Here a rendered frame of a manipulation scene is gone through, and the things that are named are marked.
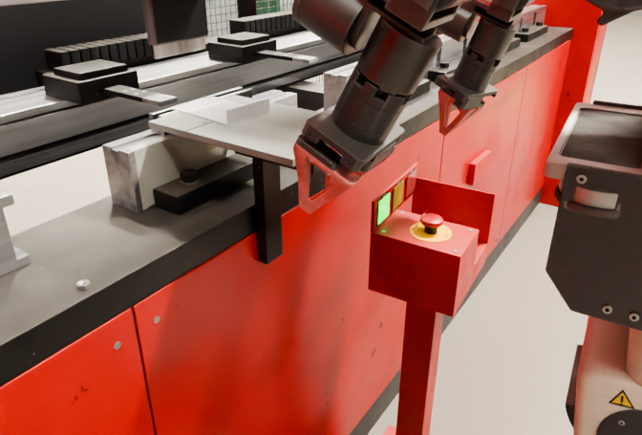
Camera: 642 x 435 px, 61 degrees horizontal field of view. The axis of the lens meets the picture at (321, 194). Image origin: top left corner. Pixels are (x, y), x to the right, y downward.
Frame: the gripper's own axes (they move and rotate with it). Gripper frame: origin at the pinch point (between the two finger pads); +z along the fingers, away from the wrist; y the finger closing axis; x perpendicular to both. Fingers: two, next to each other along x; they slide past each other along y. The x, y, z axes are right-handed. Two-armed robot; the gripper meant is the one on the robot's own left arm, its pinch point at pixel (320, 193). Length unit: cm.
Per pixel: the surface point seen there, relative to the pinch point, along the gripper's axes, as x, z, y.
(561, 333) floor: 67, 78, -126
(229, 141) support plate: -16.1, 7.8, -7.5
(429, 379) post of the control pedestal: 29, 49, -38
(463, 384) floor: 47, 88, -86
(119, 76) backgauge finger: -48, 22, -21
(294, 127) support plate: -12.2, 5.8, -16.4
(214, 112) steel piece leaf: -24.8, 12.0, -16.1
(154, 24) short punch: -36.3, 3.5, -12.4
